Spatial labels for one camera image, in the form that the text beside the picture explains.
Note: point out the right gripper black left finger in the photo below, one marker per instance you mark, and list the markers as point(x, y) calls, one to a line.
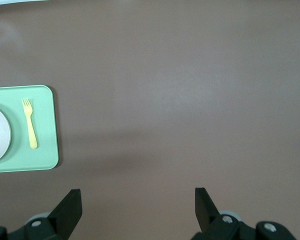
point(65, 215)

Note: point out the yellow plastic fork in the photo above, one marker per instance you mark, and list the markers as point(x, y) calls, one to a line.
point(31, 127)

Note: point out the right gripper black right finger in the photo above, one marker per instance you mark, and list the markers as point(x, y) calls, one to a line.
point(207, 217)

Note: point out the light green rectangular tray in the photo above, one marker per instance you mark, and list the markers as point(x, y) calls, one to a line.
point(45, 125)

